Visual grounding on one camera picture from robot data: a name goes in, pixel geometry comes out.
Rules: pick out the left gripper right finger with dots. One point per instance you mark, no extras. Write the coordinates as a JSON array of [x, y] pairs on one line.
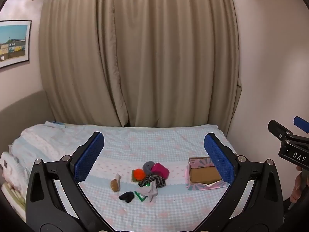
[[253, 200]]

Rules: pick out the beige curtain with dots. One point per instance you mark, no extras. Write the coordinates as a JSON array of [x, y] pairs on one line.
[[140, 63]]

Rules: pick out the grey rolled sock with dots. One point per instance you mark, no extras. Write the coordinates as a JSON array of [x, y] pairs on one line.
[[147, 167]]

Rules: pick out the white pillow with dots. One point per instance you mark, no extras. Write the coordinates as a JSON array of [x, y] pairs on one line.
[[9, 169]]

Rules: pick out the orange pompom toy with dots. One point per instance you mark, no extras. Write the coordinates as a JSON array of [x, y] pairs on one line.
[[138, 175]]

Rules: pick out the cardboard box with pink lining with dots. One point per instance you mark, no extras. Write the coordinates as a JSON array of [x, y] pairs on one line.
[[201, 175]]

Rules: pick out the person's right hand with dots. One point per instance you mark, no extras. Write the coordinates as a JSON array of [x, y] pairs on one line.
[[296, 193]]

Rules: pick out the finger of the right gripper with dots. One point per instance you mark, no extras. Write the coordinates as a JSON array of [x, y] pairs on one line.
[[278, 130], [301, 124]]

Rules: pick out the black sock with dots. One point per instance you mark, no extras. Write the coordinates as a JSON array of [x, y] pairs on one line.
[[127, 197]]

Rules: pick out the light blue checkered bedsheet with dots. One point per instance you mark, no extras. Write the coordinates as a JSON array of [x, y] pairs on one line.
[[176, 208]]

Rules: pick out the framed wall picture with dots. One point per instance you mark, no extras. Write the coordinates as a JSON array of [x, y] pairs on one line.
[[15, 42]]

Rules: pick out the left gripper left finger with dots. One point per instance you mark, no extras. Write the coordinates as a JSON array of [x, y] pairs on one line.
[[55, 201]]

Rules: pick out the brown hedgehog plush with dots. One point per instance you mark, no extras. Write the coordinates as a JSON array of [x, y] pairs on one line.
[[115, 183]]

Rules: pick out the green packet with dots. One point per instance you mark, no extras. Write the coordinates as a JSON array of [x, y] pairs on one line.
[[140, 196]]

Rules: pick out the white grey sock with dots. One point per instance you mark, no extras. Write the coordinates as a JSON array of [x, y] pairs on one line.
[[150, 191]]

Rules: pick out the black printed cloth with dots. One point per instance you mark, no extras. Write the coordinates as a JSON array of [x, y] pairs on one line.
[[158, 180]]

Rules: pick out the magenta pouch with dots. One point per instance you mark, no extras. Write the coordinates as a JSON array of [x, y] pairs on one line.
[[160, 170]]

